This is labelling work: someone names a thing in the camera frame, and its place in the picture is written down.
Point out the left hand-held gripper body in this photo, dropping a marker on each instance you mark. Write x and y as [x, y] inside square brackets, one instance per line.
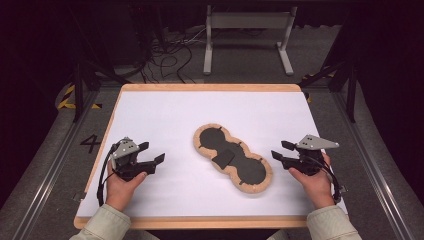
[125, 150]

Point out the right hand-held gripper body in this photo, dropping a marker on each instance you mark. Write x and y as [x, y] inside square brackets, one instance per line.
[311, 156]

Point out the tan plush pad black underside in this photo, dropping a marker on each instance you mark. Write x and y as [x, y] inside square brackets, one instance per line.
[233, 160]

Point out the person's right hand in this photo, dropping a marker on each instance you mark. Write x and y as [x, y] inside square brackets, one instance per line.
[313, 188]

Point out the person's left hand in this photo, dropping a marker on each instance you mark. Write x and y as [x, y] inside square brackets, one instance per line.
[120, 190]

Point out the white table sheet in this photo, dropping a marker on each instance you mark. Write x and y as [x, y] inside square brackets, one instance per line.
[173, 126]

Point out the small metal table clip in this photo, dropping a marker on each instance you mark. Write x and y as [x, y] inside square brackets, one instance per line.
[79, 196]
[343, 189]

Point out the yellow black floor tape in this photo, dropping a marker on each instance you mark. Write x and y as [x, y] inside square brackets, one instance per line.
[309, 98]
[68, 100]

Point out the black metal stand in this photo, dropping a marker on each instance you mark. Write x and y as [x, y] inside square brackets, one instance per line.
[348, 83]
[80, 83]

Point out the aluminium floor rail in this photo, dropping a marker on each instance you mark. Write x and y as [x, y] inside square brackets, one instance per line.
[376, 173]
[50, 173]

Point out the white metal desk frame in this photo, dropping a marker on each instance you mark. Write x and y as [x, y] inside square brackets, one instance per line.
[246, 20]

